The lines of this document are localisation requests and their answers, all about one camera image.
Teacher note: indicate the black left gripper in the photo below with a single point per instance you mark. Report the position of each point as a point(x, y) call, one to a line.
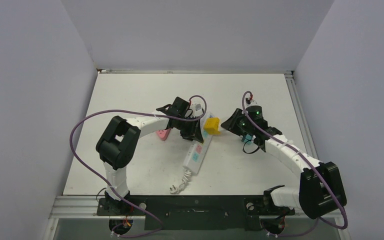
point(193, 133)

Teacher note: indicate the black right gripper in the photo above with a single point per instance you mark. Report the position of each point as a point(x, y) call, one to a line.
point(232, 124)

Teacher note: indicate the teal plug adapter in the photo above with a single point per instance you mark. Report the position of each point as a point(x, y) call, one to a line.
point(247, 139)

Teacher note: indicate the yellow plug adapter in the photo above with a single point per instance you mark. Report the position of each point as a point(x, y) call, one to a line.
point(211, 126)

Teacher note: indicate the pink triangular plug adapter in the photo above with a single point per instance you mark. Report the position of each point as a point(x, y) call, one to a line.
point(163, 134)

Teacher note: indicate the white power strip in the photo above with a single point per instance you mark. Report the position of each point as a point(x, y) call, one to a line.
point(197, 151)

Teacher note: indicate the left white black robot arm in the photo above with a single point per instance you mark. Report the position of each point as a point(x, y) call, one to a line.
point(117, 144)

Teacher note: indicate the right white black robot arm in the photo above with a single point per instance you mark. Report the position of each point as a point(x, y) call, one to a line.
point(320, 190)

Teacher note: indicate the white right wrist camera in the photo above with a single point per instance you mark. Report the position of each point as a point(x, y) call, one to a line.
point(253, 102)

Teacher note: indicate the white power strip cord plug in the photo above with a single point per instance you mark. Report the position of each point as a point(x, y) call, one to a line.
point(186, 177)

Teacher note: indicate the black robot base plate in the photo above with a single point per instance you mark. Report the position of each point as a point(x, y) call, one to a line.
point(196, 212)

